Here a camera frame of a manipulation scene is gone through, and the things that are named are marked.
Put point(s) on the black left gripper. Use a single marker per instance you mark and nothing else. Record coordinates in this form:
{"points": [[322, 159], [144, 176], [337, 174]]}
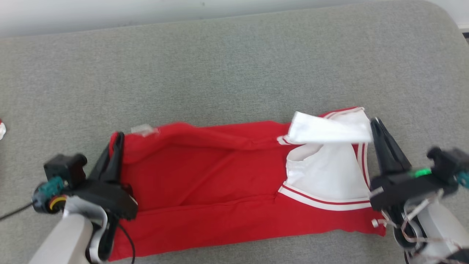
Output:
{"points": [[106, 198]]}

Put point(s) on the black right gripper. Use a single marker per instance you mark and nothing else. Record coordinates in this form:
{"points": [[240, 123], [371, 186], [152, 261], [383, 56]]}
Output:
{"points": [[403, 189]]}

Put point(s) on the red basketball jersey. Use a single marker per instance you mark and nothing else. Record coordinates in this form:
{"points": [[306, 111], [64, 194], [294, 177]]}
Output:
{"points": [[220, 168]]}

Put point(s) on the red shorts with white stripes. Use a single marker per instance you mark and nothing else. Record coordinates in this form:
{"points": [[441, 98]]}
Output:
{"points": [[2, 130]]}

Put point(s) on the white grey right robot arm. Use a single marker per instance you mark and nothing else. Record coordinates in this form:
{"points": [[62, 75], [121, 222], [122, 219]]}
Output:
{"points": [[439, 227]]}

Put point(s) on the grey fabric sofa cushion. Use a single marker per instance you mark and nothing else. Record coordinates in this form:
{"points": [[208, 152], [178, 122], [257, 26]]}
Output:
{"points": [[234, 66]]}

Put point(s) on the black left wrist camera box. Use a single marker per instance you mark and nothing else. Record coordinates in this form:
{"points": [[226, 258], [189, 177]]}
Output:
{"points": [[64, 167]]}

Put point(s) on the teal left camera connector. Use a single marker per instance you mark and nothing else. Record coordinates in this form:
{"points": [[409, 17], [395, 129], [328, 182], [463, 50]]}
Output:
{"points": [[47, 189]]}

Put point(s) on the teal camera connector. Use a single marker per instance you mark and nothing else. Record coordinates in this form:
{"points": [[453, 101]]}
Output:
{"points": [[464, 180], [47, 189]]}

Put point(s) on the teal right camera connector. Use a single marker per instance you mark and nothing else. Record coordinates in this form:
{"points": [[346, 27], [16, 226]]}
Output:
{"points": [[464, 180]]}

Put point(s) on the white wall baseboard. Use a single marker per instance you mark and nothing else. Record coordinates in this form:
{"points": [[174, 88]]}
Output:
{"points": [[464, 26]]}

